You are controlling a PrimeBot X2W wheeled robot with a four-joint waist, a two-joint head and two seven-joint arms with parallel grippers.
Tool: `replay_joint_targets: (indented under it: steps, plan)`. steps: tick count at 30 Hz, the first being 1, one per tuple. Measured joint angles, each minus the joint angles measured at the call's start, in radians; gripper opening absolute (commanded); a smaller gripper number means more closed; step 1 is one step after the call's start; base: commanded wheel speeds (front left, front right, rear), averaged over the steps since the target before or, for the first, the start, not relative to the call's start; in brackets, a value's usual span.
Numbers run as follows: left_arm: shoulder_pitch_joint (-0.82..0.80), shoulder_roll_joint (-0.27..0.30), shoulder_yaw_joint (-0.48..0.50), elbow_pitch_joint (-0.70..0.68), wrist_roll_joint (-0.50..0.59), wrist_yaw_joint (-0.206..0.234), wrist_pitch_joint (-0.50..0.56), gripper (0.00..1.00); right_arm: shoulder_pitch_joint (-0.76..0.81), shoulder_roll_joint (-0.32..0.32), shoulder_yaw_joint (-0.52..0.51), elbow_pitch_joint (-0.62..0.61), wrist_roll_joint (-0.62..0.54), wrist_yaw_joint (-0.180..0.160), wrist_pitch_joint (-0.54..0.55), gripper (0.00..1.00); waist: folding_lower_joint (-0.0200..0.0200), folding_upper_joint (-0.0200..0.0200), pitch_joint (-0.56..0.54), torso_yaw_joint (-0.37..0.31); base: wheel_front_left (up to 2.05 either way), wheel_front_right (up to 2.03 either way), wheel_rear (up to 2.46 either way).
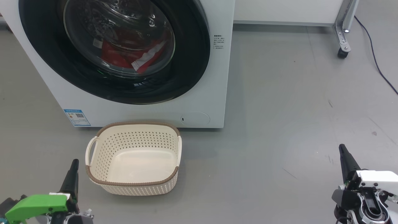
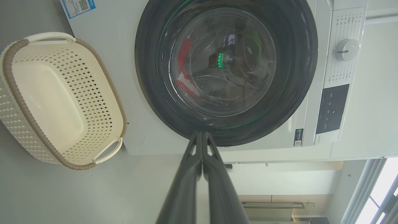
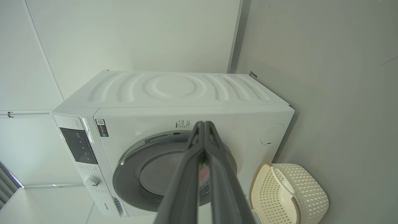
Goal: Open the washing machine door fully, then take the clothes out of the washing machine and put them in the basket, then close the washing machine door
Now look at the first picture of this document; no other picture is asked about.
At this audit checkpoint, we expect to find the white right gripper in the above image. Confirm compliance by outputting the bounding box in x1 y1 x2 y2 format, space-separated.
332 144 398 207

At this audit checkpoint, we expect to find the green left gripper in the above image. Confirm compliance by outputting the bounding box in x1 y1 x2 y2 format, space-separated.
0 159 94 224

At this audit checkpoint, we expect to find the red garment with white stripe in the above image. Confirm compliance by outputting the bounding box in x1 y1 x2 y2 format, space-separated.
100 30 167 74

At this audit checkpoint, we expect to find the black round glass washer door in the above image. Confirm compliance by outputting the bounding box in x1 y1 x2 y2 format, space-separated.
18 0 211 105

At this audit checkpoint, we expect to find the cream perforated laundry basket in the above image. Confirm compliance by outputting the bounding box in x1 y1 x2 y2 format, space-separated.
85 121 183 196

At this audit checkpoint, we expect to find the white front-load washing machine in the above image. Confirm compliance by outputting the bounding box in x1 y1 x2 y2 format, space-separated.
0 0 236 128

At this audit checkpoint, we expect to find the blue energy label sticker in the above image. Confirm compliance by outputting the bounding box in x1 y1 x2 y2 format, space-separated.
63 109 91 127

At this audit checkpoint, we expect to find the white board panel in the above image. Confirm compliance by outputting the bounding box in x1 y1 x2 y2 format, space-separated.
233 0 345 26

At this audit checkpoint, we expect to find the black floor cable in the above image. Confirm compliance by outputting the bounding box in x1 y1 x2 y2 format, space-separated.
354 16 398 95

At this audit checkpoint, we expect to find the metal frame leg with caster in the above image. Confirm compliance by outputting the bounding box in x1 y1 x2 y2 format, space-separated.
332 0 360 59

